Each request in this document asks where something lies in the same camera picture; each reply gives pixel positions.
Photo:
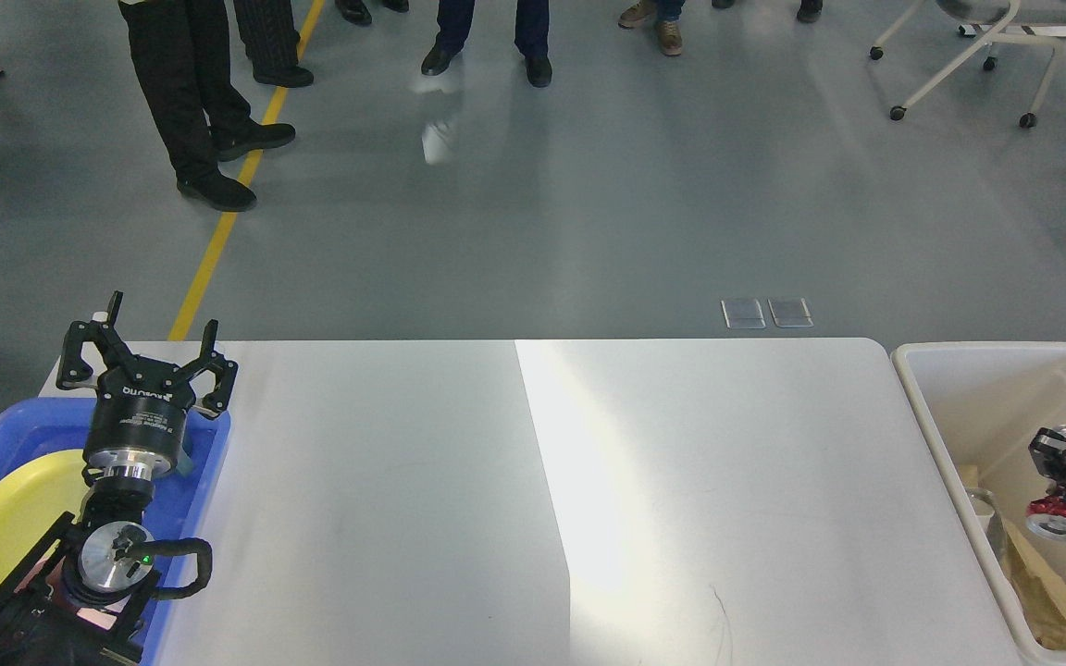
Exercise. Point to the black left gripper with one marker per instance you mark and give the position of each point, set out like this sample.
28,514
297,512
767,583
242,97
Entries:
137,421

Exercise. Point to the red snack wrapper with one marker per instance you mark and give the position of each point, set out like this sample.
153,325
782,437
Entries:
1046,517

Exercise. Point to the brown paper bag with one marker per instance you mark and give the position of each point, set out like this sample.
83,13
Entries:
1037,592

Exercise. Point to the yellow plastic plate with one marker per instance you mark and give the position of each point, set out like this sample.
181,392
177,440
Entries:
32,497

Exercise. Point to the pink ribbed mug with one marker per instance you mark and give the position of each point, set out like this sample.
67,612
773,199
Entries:
55,581

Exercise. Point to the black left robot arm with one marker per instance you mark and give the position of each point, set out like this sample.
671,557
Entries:
77,597

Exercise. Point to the white plastic bin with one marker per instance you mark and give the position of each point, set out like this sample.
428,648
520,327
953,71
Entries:
980,404

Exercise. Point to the grey-blue mug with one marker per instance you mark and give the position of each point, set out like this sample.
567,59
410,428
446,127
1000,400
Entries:
184,465

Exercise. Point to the blue plastic tray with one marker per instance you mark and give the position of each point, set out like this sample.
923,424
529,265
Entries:
36,427

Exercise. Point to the floor outlet cover pair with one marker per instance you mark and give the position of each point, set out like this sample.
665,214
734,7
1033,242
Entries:
754,314

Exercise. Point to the white rolling chair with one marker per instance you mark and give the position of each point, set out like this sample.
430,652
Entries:
991,23

